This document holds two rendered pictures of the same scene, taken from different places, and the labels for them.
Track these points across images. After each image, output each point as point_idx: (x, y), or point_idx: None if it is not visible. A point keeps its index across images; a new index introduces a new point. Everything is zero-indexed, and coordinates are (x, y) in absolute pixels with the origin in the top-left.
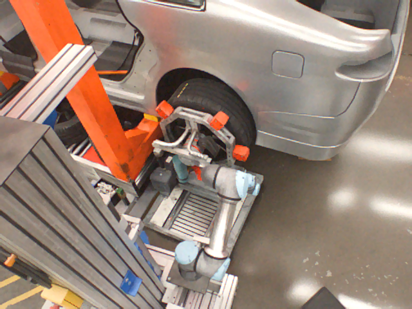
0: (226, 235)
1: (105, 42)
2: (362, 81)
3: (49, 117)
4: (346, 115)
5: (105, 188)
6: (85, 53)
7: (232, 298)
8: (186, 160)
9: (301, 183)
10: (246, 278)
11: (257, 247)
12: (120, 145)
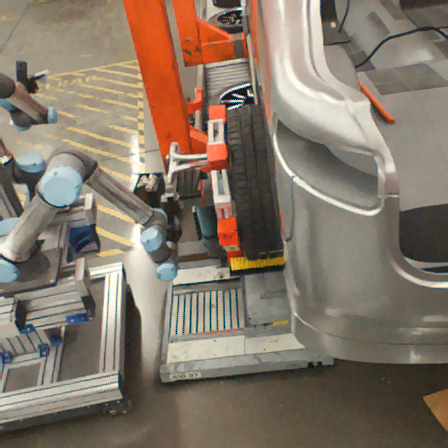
0: (18, 233)
1: (356, 49)
2: (294, 180)
3: None
4: (293, 250)
5: (147, 181)
6: None
7: (91, 399)
8: None
9: (372, 427)
10: (147, 420)
11: (204, 412)
12: (171, 134)
